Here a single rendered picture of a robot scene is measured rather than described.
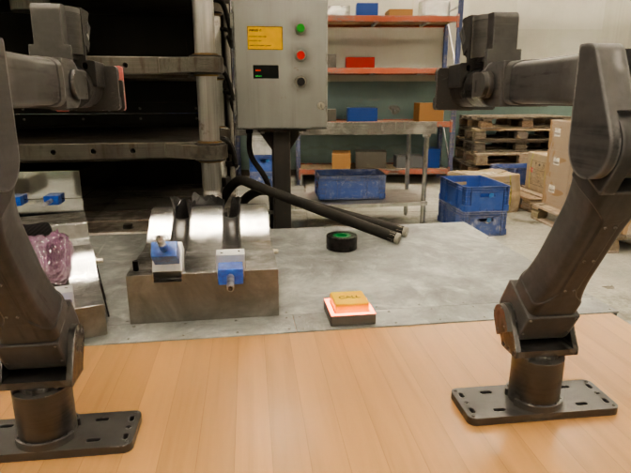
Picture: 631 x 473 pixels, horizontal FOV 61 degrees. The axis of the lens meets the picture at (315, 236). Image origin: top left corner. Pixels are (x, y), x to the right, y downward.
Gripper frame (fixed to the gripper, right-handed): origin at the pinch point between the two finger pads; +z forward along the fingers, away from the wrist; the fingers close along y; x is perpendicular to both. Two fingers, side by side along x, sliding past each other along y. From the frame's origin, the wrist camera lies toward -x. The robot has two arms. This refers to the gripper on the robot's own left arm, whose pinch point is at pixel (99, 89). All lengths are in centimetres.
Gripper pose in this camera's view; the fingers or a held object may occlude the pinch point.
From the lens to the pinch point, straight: 98.9
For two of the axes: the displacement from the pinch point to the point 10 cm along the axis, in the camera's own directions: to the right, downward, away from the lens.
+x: 0.0, 9.7, 2.4
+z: -1.2, -2.4, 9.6
